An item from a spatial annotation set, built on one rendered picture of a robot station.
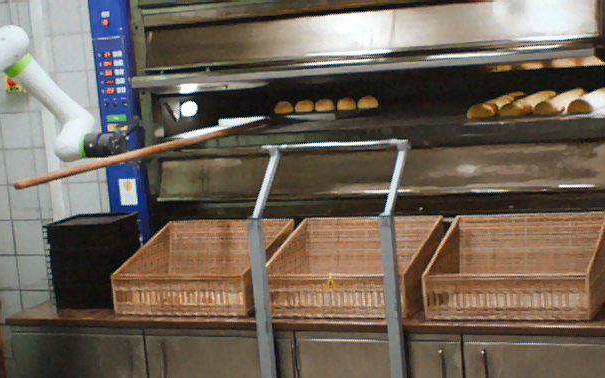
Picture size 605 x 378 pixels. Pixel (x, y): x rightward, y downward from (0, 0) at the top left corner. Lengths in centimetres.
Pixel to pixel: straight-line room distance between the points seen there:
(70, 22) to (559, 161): 206
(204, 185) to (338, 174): 57
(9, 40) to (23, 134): 107
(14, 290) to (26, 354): 71
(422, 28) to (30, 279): 206
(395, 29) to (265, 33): 53
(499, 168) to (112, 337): 154
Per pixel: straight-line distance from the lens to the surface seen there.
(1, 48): 465
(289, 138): 505
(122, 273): 500
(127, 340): 491
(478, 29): 475
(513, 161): 478
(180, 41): 524
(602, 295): 452
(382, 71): 474
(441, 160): 486
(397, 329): 437
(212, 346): 473
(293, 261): 492
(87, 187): 552
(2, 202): 578
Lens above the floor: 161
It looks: 8 degrees down
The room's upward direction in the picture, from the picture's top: 5 degrees counter-clockwise
